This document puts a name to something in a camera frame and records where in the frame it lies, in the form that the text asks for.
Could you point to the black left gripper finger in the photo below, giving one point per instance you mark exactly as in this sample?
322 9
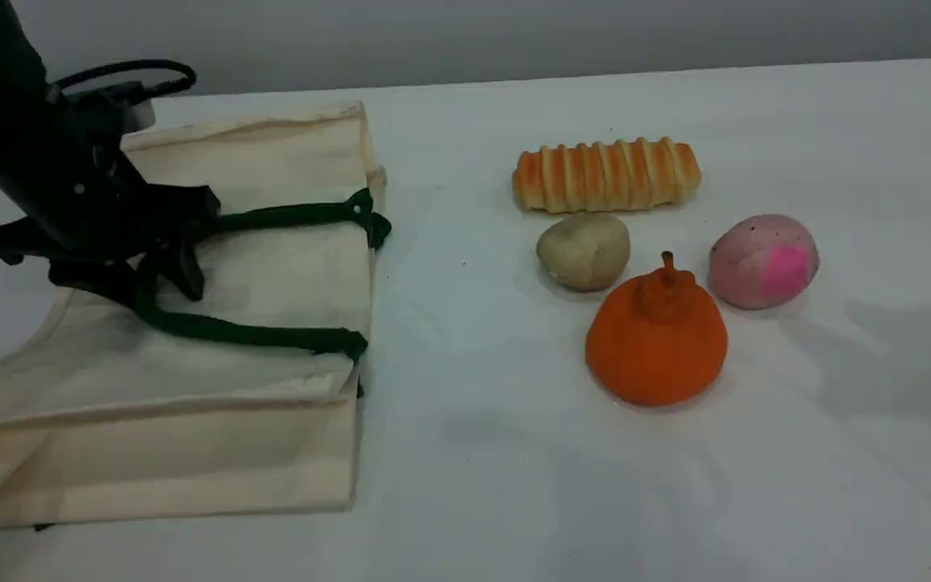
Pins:
102 279
185 271

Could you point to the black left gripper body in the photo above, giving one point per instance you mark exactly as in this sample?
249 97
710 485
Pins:
69 194

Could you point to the long striped bread roll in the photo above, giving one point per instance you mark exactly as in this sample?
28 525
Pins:
607 176

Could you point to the beige potato toy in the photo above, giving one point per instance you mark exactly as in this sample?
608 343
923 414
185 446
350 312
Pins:
584 252

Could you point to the orange tangerine toy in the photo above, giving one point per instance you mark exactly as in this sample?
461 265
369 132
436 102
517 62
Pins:
655 347

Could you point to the pink round fruit toy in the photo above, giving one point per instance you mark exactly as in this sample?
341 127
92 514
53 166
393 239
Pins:
760 263

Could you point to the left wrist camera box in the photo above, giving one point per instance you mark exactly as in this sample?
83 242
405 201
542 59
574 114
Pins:
118 109

